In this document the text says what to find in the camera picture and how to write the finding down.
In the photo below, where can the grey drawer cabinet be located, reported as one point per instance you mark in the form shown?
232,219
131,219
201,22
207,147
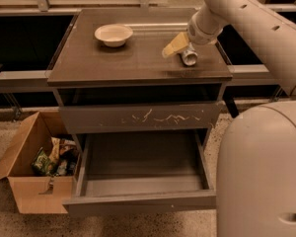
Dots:
88,73

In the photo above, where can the silver redbull can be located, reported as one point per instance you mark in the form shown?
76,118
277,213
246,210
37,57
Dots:
189,56

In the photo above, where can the grey metal ledge beam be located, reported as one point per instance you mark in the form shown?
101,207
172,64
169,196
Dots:
36,80

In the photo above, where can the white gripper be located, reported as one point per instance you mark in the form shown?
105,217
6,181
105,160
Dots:
198,34

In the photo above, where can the scratched grey upper drawer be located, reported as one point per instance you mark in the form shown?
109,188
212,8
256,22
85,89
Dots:
125,118

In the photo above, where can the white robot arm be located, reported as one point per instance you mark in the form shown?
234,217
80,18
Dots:
256,168

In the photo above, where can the open grey lower drawer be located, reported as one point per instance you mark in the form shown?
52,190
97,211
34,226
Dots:
142,172

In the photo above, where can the brown cardboard box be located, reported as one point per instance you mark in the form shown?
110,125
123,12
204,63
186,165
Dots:
34,194

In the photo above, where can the green snack bag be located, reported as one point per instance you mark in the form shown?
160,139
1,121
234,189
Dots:
45,165

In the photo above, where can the white paper bowl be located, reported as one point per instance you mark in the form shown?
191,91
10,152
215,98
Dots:
113,35

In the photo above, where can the tan snack bag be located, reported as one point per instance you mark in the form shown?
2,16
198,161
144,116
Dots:
60,147

